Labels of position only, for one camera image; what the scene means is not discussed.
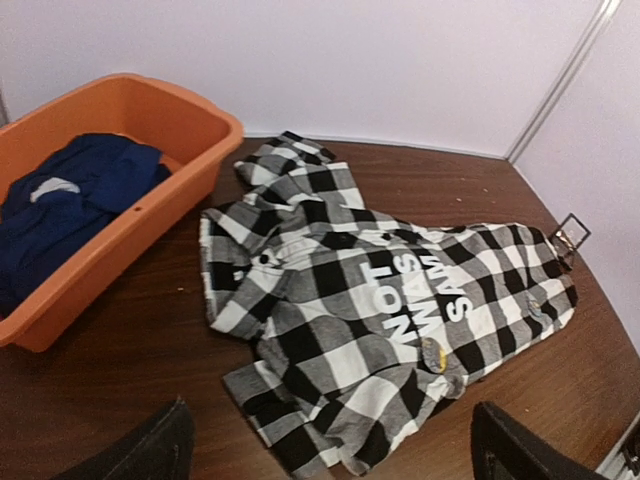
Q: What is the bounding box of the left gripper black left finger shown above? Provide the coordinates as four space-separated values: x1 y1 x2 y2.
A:
55 397 195 479

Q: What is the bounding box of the round silver brooch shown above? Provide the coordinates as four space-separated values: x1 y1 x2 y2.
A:
526 292 544 321

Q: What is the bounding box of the right aluminium corner post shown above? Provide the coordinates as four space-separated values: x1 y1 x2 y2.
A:
505 0 623 165

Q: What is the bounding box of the orange plastic basin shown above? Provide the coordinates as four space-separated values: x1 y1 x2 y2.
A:
1 74 244 352

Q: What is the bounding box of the dark blue garment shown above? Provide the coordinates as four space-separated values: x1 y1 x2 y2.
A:
1 133 171 317

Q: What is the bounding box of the small black brooch box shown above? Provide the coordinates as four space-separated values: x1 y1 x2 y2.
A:
549 213 592 271

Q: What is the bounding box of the black white checkered shirt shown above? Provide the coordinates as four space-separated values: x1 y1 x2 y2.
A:
199 132 577 479

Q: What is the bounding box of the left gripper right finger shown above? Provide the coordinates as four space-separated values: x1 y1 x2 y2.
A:
470 402 603 480

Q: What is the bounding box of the round gold brooch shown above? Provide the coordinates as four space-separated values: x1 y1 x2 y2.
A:
421 338 448 375

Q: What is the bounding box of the aluminium front rail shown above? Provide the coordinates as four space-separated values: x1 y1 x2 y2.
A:
596 424 639 480

